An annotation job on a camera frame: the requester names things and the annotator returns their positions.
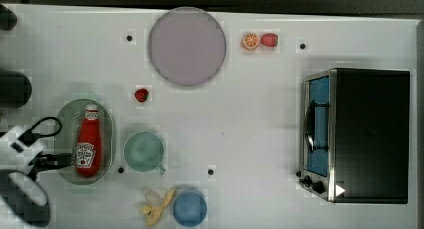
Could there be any orange slice toy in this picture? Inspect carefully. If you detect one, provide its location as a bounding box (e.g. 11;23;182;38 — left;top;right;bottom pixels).
242;33;260;50

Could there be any grey round plate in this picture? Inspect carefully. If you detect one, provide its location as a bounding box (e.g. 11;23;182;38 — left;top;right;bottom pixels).
148;7;226;86

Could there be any small red strawberry toy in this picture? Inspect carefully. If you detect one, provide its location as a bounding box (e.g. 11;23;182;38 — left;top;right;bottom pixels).
134;88;149;103

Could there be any red ketchup bottle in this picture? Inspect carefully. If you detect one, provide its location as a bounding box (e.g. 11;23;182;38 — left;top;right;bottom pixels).
75;104;102;177

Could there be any peeled banana toy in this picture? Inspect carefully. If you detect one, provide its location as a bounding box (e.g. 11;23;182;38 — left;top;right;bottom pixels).
139;188;176;227

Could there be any green oval strainer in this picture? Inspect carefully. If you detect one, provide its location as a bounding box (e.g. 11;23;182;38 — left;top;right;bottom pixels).
54;99;116;185

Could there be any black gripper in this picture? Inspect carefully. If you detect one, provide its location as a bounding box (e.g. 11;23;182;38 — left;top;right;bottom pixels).
29;153;72;176

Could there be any silver toaster oven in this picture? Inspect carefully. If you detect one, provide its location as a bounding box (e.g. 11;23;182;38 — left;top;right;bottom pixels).
296;68;411;204

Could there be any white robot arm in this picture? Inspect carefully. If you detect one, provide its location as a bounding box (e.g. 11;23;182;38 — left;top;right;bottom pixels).
0;126;71;227

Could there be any green mug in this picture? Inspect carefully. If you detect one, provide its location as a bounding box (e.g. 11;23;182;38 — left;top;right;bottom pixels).
123;132;166;175

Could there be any black cable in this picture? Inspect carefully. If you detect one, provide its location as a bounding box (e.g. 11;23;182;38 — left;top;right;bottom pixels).
18;116;63;147

